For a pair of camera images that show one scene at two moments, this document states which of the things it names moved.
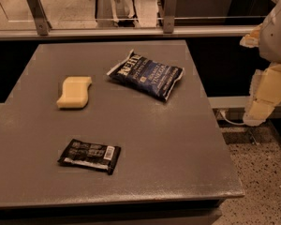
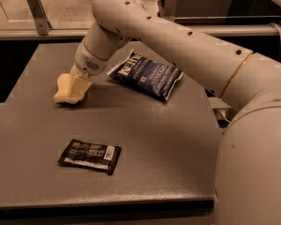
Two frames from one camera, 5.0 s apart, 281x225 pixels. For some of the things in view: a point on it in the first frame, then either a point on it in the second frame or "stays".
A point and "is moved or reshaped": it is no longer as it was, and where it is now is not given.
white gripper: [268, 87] -> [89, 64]
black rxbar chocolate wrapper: [90, 155] stays
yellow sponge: [75, 92] is moved or reshaped
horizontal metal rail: [168, 32] stays
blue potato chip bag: [154, 78] stays
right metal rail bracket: [170, 9] stays
